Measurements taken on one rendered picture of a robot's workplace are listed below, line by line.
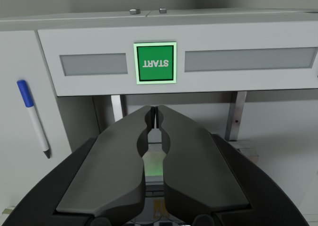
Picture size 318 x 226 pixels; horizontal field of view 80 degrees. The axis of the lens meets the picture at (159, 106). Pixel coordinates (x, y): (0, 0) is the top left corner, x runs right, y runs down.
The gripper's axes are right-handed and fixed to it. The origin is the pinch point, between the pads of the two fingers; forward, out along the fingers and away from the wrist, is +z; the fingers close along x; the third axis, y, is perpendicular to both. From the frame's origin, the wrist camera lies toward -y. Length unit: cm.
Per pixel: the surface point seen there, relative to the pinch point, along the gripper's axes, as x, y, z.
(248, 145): 20.9, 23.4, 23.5
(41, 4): -64, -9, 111
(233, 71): 11.0, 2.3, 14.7
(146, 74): -1.3, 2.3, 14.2
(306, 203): 52, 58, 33
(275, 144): 31, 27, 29
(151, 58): -0.5, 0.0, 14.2
